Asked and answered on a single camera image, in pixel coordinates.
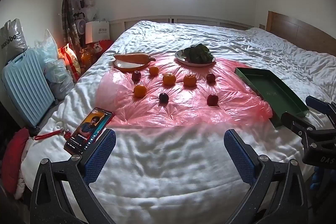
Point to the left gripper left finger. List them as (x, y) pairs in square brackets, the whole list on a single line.
[(49, 201)]

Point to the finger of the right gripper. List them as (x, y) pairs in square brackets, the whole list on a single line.
[(297, 125), (319, 105)]

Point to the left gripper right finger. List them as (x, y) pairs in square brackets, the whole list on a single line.
[(276, 192)]

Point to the dark plum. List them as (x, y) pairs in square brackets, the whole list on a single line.
[(163, 98)]

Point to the small orange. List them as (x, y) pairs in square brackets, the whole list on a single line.
[(154, 71)]

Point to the dark red apple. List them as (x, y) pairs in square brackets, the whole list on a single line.
[(136, 76)]

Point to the green tray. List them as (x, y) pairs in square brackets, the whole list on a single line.
[(273, 90)]

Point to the red cloth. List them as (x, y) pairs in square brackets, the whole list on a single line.
[(12, 160)]

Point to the wooden headboard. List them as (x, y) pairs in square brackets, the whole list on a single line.
[(300, 34)]

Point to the smartphone red case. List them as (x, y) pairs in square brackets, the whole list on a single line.
[(88, 131)]

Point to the clear plastic bags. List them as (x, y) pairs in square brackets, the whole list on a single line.
[(54, 68)]

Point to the green leafy vegetable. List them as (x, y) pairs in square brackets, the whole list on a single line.
[(198, 54)]

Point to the light blue suitcase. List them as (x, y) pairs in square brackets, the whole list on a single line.
[(27, 87)]

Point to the pink plastic sheet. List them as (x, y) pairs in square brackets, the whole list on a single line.
[(238, 104)]

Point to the silver plate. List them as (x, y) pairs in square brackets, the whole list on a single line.
[(179, 56)]

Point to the red rice bag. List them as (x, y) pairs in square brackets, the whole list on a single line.
[(71, 61)]

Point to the oil bottle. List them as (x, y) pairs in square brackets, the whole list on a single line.
[(86, 58)]

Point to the orange rimmed white plate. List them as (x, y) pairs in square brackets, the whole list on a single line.
[(128, 67)]

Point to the red plush toy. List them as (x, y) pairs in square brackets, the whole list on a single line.
[(100, 47)]

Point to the silver printed bag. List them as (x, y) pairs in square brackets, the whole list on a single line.
[(13, 41)]

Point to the large carrot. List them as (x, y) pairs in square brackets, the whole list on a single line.
[(136, 58)]

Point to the plaid scarf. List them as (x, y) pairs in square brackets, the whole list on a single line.
[(70, 34)]

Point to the lower small fan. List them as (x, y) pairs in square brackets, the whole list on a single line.
[(80, 26)]

